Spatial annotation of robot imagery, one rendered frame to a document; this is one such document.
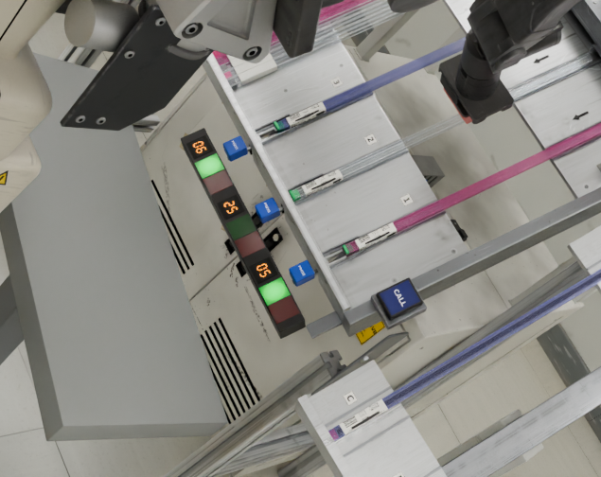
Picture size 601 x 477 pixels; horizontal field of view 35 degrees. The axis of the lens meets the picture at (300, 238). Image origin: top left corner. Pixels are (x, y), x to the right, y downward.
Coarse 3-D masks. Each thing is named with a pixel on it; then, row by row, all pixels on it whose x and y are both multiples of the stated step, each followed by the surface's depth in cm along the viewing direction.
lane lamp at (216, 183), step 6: (216, 174) 141; (222, 174) 141; (204, 180) 141; (210, 180) 141; (216, 180) 141; (222, 180) 141; (228, 180) 141; (210, 186) 141; (216, 186) 141; (222, 186) 141; (228, 186) 141; (210, 192) 140; (216, 192) 140
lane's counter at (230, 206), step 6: (228, 198) 140; (234, 198) 140; (222, 204) 140; (228, 204) 139; (234, 204) 139; (240, 204) 139; (222, 210) 139; (228, 210) 139; (234, 210) 139; (240, 210) 139; (228, 216) 139
